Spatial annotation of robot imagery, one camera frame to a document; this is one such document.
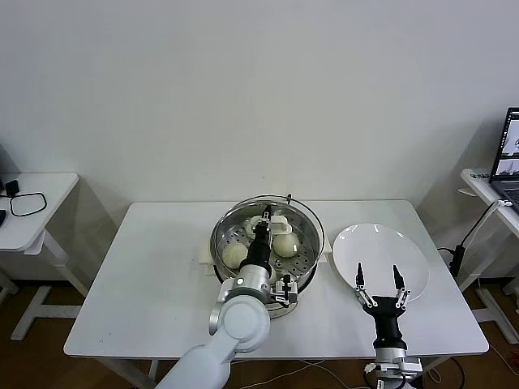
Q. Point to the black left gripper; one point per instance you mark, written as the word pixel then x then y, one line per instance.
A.
pixel 259 251

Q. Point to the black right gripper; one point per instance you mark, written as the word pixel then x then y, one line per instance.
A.
pixel 387 320

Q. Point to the round glass pot lid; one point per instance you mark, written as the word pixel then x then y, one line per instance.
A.
pixel 281 227

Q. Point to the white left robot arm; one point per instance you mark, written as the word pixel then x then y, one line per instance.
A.
pixel 239 324

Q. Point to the stainless steel steamer basket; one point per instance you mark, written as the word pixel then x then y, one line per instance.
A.
pixel 217 259

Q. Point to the round white plate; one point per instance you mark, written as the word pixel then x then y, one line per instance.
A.
pixel 381 255

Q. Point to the white desk with label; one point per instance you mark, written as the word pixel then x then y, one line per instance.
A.
pixel 476 182

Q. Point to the white laptop adapter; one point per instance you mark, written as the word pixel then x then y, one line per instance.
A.
pixel 504 203

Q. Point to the open laptop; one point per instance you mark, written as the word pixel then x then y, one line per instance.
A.
pixel 509 133

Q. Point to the white side table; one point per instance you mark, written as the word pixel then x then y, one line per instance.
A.
pixel 61 194

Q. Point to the small black charger block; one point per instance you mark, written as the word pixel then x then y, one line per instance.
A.
pixel 11 189

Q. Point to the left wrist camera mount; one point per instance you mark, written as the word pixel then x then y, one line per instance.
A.
pixel 284 291

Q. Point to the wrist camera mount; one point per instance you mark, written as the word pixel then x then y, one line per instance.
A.
pixel 409 366
pixel 284 291

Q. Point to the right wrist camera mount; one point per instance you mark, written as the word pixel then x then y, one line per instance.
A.
pixel 409 366

